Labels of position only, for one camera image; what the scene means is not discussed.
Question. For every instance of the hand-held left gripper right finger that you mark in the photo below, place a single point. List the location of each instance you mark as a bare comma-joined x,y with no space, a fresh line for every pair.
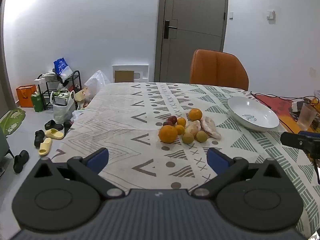
215,160

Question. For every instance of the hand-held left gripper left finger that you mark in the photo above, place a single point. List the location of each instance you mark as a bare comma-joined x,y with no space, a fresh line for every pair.
98,158

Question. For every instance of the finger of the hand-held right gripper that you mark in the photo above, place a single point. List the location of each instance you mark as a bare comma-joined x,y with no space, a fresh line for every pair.
290,139

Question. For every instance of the yellow-green round fruit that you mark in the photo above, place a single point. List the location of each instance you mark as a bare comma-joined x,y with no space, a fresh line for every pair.
188,138
201,136

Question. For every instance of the peeled pomelo piece pale pink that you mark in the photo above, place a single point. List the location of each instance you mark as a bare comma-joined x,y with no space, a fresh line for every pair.
210,127

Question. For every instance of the small orange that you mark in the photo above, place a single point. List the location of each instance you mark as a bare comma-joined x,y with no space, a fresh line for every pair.
181,121
179,129

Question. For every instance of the medium orange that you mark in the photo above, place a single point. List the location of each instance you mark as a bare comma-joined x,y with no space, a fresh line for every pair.
195,114

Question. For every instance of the white ceramic bowl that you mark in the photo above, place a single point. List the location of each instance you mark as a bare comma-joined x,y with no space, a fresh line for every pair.
250,107

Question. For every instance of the large orange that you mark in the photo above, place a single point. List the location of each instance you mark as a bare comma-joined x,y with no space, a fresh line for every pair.
168,134

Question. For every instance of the dark red fruit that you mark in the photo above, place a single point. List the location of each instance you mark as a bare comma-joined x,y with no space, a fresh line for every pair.
173,118
167,123

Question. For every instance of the clear plastic cup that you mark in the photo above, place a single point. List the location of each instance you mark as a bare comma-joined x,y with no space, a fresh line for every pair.
306,117

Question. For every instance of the white power adapter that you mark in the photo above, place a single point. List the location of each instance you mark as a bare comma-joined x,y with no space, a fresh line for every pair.
297,105

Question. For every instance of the black slipper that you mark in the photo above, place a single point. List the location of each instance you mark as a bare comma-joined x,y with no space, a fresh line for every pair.
67,127
39,137
52,125
20,161

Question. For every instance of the patterned tablecloth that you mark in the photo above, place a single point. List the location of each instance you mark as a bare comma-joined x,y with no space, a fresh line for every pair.
125,120

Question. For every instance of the yellow slipper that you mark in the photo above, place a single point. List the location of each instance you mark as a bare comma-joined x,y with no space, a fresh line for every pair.
45,147
55,134

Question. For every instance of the white shopping bag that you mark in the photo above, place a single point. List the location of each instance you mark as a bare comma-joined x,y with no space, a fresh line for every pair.
62,111

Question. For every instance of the beige paper bag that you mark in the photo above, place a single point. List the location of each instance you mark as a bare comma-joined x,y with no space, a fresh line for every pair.
80,95

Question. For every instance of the translucent plastic bag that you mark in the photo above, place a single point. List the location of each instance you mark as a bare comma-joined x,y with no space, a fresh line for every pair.
96,82

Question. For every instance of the black shoe rack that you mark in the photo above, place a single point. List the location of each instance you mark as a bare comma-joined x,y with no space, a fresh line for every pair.
76,80

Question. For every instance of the brown cardboard piece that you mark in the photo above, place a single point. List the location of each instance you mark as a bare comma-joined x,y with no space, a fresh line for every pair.
124,76

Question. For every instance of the orange leather chair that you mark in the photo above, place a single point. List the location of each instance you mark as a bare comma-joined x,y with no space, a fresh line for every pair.
217,67

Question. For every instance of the green floor mat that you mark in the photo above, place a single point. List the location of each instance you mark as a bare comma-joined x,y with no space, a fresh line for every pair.
12,120

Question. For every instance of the white foam packaging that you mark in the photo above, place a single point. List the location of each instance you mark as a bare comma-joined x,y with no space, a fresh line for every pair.
130,67

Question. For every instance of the orange paper bag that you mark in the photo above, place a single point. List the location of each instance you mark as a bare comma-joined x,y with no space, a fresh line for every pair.
25,96

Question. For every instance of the blue plastic bag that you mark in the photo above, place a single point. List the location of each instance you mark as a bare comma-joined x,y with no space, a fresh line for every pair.
60,66

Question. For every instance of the grey side door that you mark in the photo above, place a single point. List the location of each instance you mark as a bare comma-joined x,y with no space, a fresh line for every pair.
5,80

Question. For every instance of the white wall device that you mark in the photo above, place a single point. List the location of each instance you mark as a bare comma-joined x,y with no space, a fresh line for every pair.
270,14

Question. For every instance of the white light switch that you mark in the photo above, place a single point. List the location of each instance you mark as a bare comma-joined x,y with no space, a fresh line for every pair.
231,15

